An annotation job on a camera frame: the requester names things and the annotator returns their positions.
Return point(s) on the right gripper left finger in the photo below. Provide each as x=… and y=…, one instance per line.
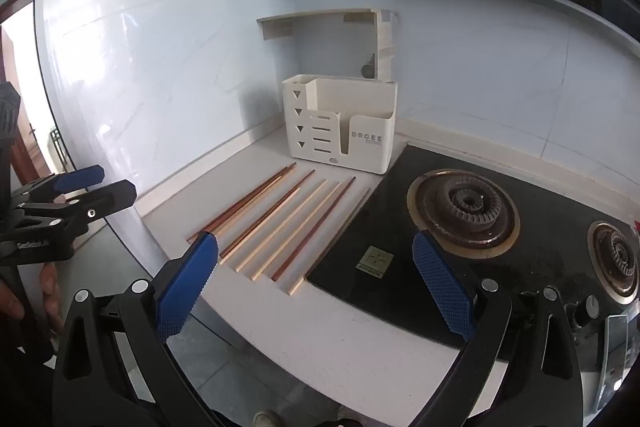
x=180, y=282

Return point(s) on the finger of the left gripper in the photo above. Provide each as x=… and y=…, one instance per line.
x=76, y=180
x=106, y=200

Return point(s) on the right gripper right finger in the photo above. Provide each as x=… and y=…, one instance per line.
x=451, y=298

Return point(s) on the dark brown chopstick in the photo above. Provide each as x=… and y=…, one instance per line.
x=246, y=210
x=235, y=209
x=307, y=234

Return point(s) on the light wood chopstick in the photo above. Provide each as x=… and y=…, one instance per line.
x=310, y=211
x=272, y=229

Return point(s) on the person's left hand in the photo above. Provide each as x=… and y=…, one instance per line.
x=48, y=280

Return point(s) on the yellow stove label sticker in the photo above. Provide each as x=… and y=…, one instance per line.
x=374, y=262

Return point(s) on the black glass gas stove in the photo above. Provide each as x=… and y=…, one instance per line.
x=516, y=233

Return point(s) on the reddish brown chopstick middle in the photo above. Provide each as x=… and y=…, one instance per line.
x=267, y=213

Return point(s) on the stove control knob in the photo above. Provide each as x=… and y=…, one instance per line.
x=587, y=311

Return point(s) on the cream utensil holder box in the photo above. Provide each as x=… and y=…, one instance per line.
x=345, y=122

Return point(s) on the cream wall shelf bracket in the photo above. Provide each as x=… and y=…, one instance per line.
x=348, y=42

